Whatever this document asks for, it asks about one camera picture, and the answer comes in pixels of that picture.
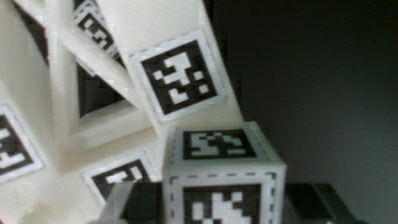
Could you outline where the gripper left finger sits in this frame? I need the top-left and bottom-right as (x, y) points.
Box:
(89, 182), (133, 224)

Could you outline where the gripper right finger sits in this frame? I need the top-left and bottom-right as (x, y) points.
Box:
(311, 183), (368, 224)

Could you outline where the white tagged cube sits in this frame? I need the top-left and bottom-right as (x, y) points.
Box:
(163, 122), (286, 224)

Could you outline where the white chair back frame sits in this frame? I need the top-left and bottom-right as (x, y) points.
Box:
(0, 0), (242, 224)

